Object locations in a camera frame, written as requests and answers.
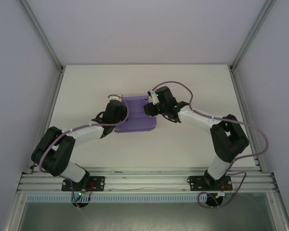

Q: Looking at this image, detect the aluminium side rail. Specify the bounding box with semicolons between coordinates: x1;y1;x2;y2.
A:
228;66;268;174
28;68;65;174

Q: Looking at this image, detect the right aluminium corner post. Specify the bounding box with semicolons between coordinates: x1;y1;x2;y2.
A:
230;0;276;70

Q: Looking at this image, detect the left aluminium side rail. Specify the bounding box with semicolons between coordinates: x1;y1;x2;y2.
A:
28;68;65;174

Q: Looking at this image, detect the left aluminium corner post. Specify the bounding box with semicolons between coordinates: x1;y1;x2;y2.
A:
20;0;65;72

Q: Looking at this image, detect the grey slotted cable duct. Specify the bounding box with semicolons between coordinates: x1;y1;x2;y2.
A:
26;194;232;203

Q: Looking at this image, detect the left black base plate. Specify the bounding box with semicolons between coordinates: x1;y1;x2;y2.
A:
61;176;105;192

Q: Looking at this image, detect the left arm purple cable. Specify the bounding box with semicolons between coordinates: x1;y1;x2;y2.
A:
38;95;130;208

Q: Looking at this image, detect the metal sheet panel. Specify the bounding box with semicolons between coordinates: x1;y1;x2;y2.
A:
14;201;280;231

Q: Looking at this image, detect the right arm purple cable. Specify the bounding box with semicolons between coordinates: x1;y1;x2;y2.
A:
149;80;270;209

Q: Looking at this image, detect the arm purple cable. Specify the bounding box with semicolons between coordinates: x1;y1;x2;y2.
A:
149;80;270;209
38;95;130;208

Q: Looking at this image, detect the right aluminium side rail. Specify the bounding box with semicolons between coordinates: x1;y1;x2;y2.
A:
228;66;268;174

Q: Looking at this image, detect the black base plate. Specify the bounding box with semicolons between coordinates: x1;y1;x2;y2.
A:
187;175;232;192
61;176;105;192

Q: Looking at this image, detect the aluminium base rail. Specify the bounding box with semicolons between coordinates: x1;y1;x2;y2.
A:
16;169;279;193

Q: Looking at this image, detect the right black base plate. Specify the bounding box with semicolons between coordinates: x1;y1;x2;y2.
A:
187;175;232;192

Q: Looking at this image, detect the aluminium corner post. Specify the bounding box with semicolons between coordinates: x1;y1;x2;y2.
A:
230;0;276;70
20;0;65;72

